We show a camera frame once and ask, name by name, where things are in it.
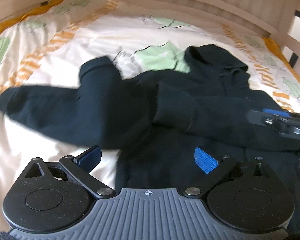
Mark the dark navy zip hoodie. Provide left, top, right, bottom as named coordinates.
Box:
left=0, top=44, right=300, bottom=235

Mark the yellow bed sheet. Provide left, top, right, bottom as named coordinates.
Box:
left=0, top=0, right=300, bottom=93

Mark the white leaf pattern duvet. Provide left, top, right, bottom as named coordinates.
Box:
left=0, top=0, right=300, bottom=231

